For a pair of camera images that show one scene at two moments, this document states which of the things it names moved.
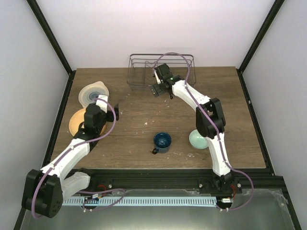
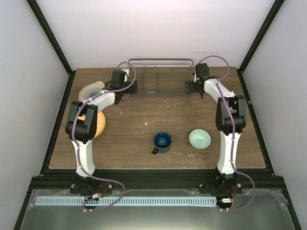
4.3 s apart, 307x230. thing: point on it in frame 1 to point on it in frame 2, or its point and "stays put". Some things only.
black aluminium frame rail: [170, 178] stays put
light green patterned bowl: [197, 140] stays put
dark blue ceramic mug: [162, 142] stays put
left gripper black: [116, 109] to [134, 88]
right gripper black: [155, 87] to [190, 88]
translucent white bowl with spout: [91, 90] stays put
